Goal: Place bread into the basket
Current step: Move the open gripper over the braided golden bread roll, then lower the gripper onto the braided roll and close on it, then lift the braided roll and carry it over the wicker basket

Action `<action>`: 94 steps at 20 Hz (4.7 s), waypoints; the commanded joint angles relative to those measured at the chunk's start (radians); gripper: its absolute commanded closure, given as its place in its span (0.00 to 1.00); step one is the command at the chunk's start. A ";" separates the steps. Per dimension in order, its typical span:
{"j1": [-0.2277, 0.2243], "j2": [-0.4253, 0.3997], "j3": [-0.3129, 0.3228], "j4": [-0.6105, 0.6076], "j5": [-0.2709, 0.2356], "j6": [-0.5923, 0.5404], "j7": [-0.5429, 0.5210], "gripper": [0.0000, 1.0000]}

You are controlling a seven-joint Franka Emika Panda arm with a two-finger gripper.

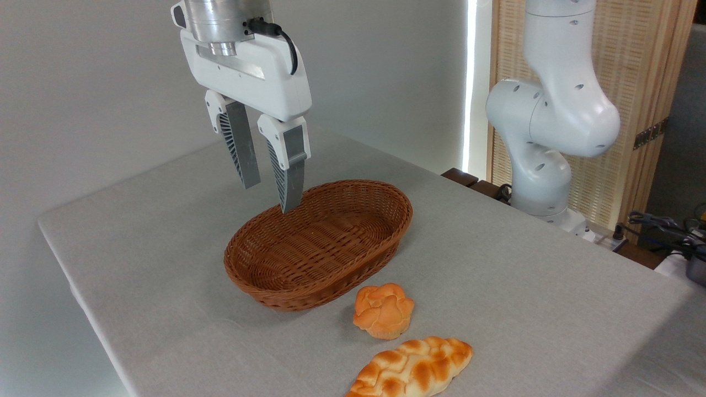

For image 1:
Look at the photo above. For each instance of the dark brown wooden bench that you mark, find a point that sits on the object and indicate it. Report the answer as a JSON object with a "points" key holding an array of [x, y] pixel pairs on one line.
{"points": [[460, 176]]}

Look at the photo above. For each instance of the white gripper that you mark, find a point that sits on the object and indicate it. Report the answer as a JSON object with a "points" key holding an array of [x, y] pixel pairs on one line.
{"points": [[259, 74]]}

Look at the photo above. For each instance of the round orange bread roll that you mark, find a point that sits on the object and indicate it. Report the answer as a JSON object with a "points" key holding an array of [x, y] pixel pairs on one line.
{"points": [[383, 311]]}

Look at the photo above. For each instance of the long braided bread loaf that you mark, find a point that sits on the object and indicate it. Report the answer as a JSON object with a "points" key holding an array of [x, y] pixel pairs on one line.
{"points": [[411, 369]]}

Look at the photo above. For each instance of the wooden slatted folding screen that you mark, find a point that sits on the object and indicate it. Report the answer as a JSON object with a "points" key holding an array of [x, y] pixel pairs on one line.
{"points": [[634, 71]]}

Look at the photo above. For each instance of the dark metal screen hinge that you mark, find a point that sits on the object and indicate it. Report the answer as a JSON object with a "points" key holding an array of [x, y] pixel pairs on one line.
{"points": [[651, 133]]}

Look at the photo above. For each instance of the brown oval wicker basket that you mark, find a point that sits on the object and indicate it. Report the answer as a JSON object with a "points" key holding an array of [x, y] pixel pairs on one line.
{"points": [[331, 242]]}

